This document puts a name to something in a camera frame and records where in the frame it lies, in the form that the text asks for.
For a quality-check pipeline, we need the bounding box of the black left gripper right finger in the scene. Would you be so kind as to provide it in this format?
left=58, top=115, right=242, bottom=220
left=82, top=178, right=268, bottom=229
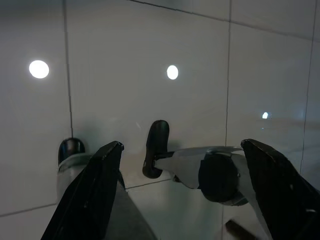
left=240, top=138, right=320, bottom=240

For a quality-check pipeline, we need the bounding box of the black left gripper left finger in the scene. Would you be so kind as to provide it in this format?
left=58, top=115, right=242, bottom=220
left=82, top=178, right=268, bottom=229
left=41, top=140, right=125, bottom=240

